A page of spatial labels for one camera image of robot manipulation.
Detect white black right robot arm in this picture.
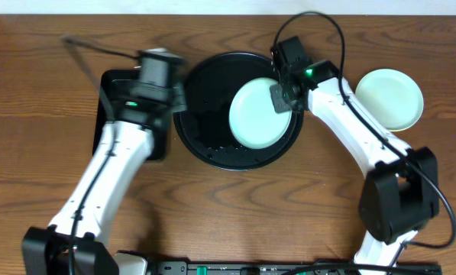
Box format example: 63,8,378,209
270,61,439,267

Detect light blue plate top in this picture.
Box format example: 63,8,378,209
228,77,292,150

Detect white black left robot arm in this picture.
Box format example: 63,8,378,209
21,83,186,274

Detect black rectangular tray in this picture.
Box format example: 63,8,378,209
92,70,170,161

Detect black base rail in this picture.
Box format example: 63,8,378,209
147,260,442,275

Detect black round tray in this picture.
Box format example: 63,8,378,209
173,51,303,170

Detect light blue plate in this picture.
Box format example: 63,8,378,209
228,77,292,150
355,69,424,131

